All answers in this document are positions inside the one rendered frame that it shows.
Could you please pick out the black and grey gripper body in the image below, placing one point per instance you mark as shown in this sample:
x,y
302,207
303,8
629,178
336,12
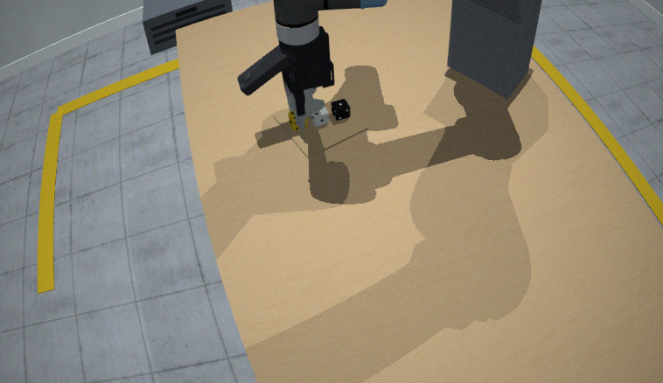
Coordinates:
x,y
312,67

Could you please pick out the yellow die with black pips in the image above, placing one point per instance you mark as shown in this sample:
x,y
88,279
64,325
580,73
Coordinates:
x,y
293,121

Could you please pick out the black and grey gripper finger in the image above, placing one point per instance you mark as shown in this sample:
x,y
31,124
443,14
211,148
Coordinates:
x,y
301,99
289,95

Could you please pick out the grey die with black pips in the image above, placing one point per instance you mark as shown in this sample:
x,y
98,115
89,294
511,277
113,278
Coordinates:
x,y
321,117

